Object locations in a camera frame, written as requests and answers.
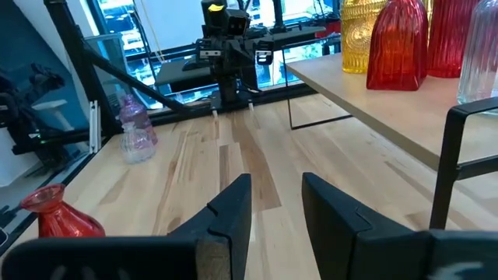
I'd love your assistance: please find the yellow embossed glass vase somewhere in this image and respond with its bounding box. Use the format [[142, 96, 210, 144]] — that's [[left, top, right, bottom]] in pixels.
[[341, 0, 388, 75]]

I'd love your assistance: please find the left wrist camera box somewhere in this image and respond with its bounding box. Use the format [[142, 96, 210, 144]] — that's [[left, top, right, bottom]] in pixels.
[[224, 8, 251, 37]]

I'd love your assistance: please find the large glass window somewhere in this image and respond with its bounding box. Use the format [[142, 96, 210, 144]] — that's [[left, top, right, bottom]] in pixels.
[[83, 0, 343, 112]]

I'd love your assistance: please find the yellow ribbed glass vase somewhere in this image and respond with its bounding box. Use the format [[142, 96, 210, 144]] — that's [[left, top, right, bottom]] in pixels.
[[421, 0, 436, 28]]

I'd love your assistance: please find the white profile strip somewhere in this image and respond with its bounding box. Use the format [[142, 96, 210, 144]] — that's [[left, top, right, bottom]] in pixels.
[[88, 100, 103, 155]]

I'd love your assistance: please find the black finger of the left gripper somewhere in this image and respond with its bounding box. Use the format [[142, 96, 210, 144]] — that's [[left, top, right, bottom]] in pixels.
[[196, 37, 222, 62], [254, 37, 274, 66]]

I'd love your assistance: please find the wooden shelf with black frame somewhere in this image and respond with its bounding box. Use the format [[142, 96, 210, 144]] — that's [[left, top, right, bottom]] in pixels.
[[282, 37, 498, 230]]

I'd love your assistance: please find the short clear ribbed vase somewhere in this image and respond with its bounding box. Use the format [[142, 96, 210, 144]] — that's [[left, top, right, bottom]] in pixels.
[[457, 0, 498, 106]]

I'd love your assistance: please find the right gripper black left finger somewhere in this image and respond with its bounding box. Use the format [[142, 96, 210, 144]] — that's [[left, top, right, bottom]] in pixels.
[[2, 173, 253, 280]]

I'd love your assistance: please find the pear-shaped red glass vase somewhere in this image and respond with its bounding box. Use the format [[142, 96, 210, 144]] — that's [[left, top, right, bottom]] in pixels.
[[19, 183, 107, 239]]

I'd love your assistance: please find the purple bulbous glass vase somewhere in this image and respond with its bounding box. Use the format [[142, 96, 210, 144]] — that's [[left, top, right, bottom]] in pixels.
[[117, 94, 160, 147]]

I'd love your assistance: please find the clear bulbous glass vase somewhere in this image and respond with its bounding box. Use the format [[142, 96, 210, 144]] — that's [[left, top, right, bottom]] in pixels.
[[119, 122, 157, 165]]

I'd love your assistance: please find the yellow hanging cord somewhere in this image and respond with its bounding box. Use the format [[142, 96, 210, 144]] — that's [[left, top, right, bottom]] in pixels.
[[139, 0, 165, 64]]

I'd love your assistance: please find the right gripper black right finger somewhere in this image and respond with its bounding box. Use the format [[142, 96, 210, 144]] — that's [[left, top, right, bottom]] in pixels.
[[301, 172, 498, 280]]

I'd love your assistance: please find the red ribbed bell-shaped vase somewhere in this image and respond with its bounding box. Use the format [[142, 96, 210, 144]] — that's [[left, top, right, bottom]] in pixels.
[[365, 0, 430, 93]]

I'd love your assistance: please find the black cluttered equipment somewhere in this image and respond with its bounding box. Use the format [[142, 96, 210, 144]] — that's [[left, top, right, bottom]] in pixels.
[[0, 61, 93, 174]]

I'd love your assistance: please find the red ribbed bottle vase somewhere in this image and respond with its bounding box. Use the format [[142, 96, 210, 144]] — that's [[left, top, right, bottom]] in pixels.
[[426, 0, 479, 79]]

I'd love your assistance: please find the grey side desk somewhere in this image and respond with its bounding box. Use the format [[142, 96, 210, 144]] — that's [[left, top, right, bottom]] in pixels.
[[153, 58, 221, 94], [248, 25, 327, 54]]

